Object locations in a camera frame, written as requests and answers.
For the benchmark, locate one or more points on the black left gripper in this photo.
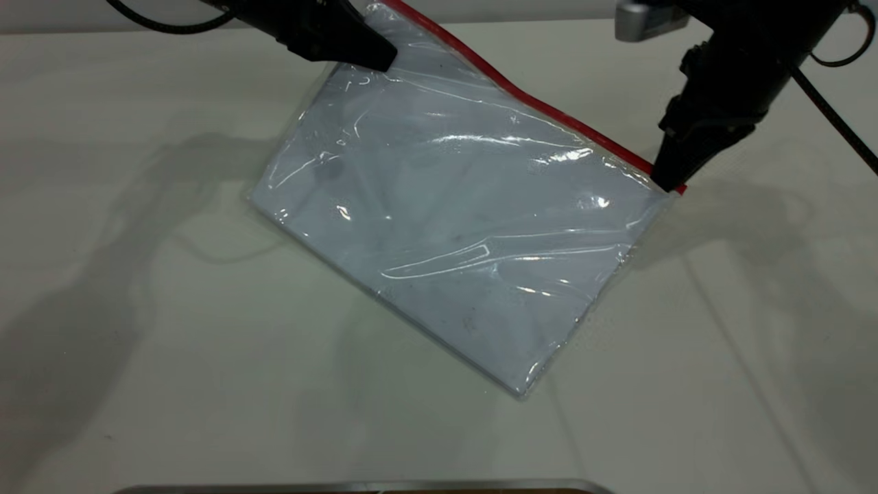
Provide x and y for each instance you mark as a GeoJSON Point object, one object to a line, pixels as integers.
{"type": "Point", "coordinates": [288, 17]}

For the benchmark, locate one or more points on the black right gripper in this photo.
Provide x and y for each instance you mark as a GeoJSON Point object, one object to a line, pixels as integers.
{"type": "Point", "coordinates": [724, 92]}

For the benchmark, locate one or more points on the clear plastic zip bag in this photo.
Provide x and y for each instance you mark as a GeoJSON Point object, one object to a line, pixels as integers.
{"type": "Point", "coordinates": [453, 226]}

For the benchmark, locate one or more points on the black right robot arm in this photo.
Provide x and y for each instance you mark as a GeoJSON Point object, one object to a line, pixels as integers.
{"type": "Point", "coordinates": [768, 27]}

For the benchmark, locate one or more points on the white paper sheets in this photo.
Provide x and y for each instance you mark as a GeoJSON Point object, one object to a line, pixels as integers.
{"type": "Point", "coordinates": [446, 240]}

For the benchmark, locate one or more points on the grey metal bar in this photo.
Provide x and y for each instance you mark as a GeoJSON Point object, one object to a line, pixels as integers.
{"type": "Point", "coordinates": [357, 488]}

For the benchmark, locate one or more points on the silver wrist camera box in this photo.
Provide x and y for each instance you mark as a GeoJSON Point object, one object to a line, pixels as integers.
{"type": "Point", "coordinates": [648, 19]}

